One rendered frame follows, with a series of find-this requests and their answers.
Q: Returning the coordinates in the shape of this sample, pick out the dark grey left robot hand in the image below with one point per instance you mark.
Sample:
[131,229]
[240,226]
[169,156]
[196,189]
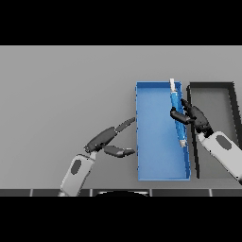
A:
[102,138]

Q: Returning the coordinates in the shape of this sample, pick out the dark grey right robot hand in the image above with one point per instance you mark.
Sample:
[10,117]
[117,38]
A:
[198,118]

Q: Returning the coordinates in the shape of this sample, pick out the blue pipe with pale ends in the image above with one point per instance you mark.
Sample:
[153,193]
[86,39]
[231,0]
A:
[177,116]

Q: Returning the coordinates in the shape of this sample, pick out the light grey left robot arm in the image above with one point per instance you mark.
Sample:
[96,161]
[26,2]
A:
[75,173]

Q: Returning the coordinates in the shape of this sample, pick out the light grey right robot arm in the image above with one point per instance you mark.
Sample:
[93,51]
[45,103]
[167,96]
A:
[224,152]

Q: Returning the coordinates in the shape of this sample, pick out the dark grey rectangular bin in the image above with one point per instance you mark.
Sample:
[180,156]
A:
[217,107]

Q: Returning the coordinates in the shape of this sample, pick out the blue rectangular bin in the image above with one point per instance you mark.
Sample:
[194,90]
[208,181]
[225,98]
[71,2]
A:
[157,138]

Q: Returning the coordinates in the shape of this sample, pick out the dark strip with pale lines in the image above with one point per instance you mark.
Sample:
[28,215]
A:
[176,192]

